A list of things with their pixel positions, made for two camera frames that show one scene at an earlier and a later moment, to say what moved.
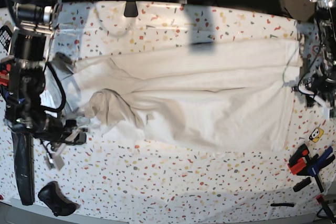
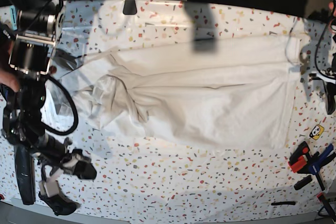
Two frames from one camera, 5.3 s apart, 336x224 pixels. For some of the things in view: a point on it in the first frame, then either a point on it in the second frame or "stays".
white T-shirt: (230, 94) stays
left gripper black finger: (311, 102) → (330, 93)
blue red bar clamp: (300, 163) stays
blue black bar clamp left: (22, 137) stays
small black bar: (302, 184) stays
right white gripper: (73, 134) → (84, 169)
